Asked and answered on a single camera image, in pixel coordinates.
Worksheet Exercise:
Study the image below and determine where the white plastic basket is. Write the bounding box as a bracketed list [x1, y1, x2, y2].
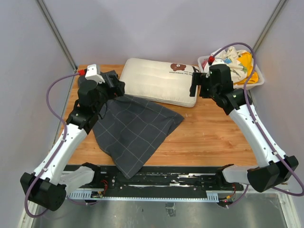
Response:
[198, 56, 265, 90]

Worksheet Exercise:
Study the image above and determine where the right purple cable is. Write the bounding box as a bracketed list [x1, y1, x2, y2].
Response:
[212, 42, 304, 197]

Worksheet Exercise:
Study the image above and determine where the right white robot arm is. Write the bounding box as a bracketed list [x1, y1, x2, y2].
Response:
[190, 64, 299, 192]

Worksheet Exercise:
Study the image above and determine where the yellow cloth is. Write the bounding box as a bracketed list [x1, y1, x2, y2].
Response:
[234, 52, 258, 85]

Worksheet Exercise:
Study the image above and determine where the crumpled patterned white cloth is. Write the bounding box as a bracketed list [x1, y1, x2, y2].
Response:
[204, 46, 248, 83]

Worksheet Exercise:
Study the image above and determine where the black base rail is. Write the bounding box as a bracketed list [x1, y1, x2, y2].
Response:
[69, 166, 244, 201]

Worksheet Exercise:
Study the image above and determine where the cream pillow with bear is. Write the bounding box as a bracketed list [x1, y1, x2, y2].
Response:
[120, 58, 200, 108]

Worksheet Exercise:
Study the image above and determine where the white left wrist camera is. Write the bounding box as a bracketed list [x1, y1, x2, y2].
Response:
[85, 64, 105, 84]

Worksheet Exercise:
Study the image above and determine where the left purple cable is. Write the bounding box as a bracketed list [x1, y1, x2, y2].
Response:
[24, 72, 84, 218]

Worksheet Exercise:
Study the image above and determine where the white slotted cable duct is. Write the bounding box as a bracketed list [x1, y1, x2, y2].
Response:
[66, 191, 219, 202]

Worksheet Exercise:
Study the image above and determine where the dark grey checked pillowcase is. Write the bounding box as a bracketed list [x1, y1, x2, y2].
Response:
[77, 76, 185, 180]

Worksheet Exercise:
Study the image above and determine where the purple cable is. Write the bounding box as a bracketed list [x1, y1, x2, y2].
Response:
[212, 42, 304, 197]
[24, 72, 84, 218]

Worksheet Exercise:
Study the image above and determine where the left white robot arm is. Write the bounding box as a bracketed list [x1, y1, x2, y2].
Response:
[20, 70, 125, 218]

